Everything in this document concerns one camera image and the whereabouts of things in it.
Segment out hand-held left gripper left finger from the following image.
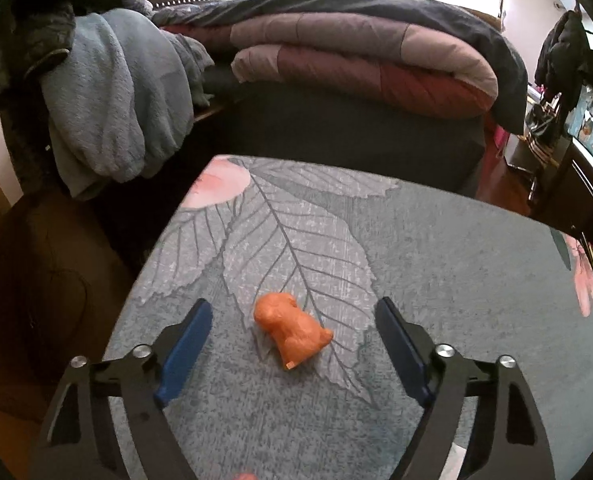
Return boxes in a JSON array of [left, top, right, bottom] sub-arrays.
[[35, 298, 214, 480]]

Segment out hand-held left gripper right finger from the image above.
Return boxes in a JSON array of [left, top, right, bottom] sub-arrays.
[[375, 296, 557, 480]]

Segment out small orange figurine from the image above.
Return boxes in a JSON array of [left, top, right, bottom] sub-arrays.
[[254, 291, 335, 372]]

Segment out grey floral tablecloth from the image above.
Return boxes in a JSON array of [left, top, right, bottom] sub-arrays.
[[101, 154, 593, 480]]

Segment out dark brown upholstered seat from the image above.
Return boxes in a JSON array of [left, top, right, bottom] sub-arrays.
[[0, 185, 144, 413]]

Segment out bed with grey skirt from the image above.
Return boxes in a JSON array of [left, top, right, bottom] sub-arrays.
[[141, 0, 530, 200]]

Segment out dark wooden dresser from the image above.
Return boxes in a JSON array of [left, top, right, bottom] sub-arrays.
[[527, 134, 593, 283]]

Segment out light blue fleece blanket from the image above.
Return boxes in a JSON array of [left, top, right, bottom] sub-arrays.
[[39, 8, 216, 202]]

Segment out folded pink red comforter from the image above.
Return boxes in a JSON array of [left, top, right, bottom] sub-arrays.
[[161, 10, 500, 119]]

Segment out folded pink and grey quilts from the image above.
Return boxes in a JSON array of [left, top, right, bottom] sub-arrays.
[[151, 0, 530, 136]]

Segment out black hanging coat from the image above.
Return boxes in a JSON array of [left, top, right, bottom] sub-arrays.
[[533, 9, 593, 102]]

